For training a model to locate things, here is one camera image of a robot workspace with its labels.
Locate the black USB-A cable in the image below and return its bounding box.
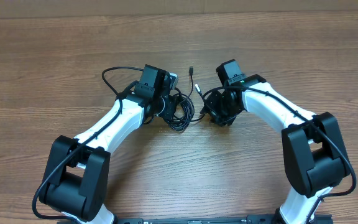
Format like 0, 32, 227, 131
165, 65, 196, 132

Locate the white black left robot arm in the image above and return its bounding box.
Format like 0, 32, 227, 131
32, 65, 178, 224

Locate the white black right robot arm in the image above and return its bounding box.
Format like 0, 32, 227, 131
200, 59, 357, 223

